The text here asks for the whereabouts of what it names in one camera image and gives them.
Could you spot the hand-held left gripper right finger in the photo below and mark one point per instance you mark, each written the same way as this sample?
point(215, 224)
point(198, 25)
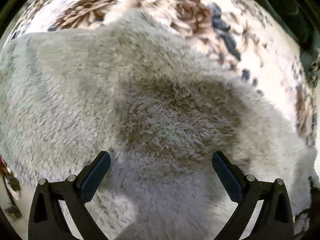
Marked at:
point(226, 176)

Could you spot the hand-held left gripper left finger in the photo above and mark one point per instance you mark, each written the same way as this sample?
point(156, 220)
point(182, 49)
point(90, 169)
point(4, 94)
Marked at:
point(96, 176)

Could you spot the grey fluffy towel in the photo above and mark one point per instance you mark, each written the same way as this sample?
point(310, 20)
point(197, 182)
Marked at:
point(155, 110)

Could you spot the floral printed blanket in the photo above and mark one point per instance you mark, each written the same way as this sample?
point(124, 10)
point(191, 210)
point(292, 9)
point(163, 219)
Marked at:
point(262, 42)

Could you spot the dark green cloth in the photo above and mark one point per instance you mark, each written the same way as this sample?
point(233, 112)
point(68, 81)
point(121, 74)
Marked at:
point(285, 7)

